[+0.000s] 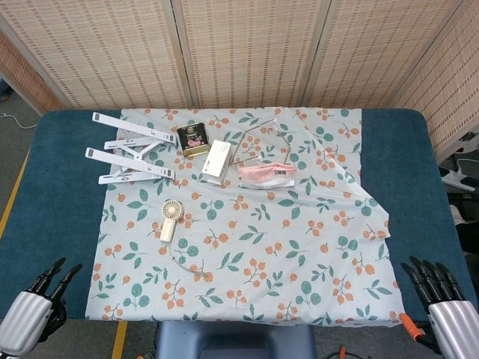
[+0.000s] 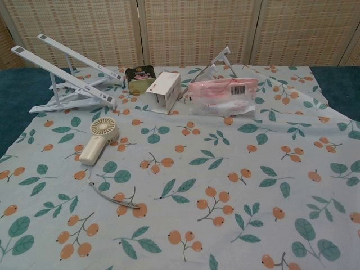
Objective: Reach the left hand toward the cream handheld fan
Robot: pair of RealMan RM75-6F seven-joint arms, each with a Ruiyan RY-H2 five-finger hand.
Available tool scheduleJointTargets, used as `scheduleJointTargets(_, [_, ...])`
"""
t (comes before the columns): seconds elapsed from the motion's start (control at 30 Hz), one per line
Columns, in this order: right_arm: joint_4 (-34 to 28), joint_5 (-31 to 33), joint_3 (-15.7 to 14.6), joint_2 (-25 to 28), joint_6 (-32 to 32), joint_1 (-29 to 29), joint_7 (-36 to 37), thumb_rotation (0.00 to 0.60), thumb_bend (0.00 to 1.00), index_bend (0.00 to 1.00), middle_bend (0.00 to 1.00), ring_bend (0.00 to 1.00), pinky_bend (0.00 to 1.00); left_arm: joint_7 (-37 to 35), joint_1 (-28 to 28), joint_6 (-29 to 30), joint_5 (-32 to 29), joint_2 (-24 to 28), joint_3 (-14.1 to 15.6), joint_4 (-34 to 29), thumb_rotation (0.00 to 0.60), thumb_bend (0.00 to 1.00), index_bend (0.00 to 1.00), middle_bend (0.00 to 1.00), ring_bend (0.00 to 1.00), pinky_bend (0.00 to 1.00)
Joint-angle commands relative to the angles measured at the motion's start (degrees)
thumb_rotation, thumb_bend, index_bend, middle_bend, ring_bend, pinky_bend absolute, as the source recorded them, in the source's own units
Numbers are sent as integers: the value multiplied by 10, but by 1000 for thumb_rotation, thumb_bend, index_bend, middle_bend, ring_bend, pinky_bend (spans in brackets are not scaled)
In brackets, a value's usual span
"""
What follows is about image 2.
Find cream handheld fan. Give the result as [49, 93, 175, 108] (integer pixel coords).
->
[78, 116, 118, 165]

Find white cardboard box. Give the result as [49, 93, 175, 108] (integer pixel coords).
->
[145, 71, 182, 115]

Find floral fruit print tablecloth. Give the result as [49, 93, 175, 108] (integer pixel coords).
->
[0, 65, 360, 270]

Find pink plastic packaged pouch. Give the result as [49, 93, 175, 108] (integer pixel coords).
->
[188, 78, 259, 116]

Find dark luncheon meat tin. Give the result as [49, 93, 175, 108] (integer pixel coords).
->
[125, 66, 158, 94]

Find small white folding stand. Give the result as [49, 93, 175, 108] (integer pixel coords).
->
[183, 47, 238, 98]

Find woven folding screen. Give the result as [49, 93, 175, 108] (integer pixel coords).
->
[0, 0, 360, 70]

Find white folding laptop stand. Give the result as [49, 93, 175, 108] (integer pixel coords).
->
[11, 33, 127, 114]

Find teal table cover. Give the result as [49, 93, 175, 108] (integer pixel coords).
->
[0, 66, 66, 158]

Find grey fan wrist strap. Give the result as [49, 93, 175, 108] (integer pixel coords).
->
[85, 165, 141, 210]

